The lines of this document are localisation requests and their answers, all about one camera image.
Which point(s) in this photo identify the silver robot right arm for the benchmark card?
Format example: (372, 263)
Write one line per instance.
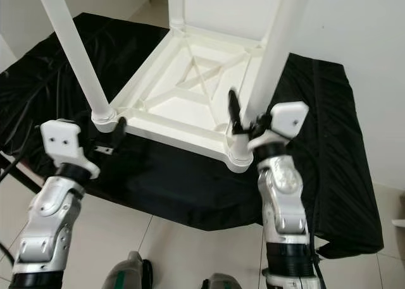
(285, 200)

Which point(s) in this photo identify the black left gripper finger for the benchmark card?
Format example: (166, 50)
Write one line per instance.
(121, 129)

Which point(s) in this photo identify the black tablecloth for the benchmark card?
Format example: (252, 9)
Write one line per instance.
(38, 74)

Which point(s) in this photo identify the silver robot left leg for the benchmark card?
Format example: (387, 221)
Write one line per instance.
(131, 273)

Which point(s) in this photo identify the white plastic table top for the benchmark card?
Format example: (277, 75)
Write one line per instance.
(190, 112)

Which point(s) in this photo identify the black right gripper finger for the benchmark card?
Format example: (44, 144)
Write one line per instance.
(234, 112)

